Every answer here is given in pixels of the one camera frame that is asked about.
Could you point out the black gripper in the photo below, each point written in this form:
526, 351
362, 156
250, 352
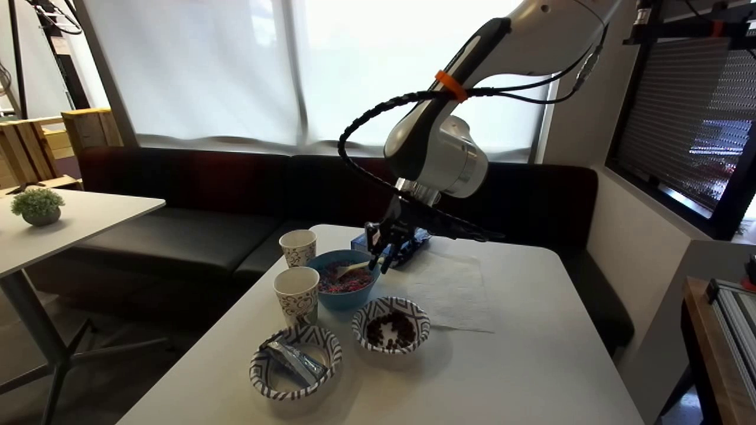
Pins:
410, 216

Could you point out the blue plastic bowl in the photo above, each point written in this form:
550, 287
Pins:
345, 298

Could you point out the patterned paper cup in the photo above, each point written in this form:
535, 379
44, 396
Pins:
298, 251
295, 298

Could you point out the patterned paper bowl with chocolate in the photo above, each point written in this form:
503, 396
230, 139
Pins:
362, 334

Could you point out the patterned paper bowl with packets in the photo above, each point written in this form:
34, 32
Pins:
268, 388

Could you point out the blue snack box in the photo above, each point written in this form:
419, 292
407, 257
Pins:
414, 240

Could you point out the wooden spoon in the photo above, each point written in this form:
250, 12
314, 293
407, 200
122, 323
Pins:
354, 269

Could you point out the colourful candy pile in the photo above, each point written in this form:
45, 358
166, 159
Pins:
338, 282

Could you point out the dark chocolate pieces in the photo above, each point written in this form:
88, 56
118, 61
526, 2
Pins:
390, 328

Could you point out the white paper napkin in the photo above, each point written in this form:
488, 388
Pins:
464, 292

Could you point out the silver foil packet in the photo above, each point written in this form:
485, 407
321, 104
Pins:
295, 362

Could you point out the black bench sofa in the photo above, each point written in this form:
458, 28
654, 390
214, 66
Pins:
197, 236

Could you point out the white window shade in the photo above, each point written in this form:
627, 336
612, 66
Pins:
197, 71

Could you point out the white side table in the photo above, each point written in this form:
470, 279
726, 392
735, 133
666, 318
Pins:
78, 220

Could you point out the black framed window with blind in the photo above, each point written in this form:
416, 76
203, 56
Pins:
677, 119

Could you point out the wooden workbench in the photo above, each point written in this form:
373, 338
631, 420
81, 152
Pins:
709, 368

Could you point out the small potted plant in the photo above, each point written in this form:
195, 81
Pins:
39, 207

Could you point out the grey metal device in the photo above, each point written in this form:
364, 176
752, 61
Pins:
740, 321

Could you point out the black metal stand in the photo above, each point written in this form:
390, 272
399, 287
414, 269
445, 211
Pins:
66, 71

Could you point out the wooden slatted crate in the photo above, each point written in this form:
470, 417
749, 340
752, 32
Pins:
32, 150

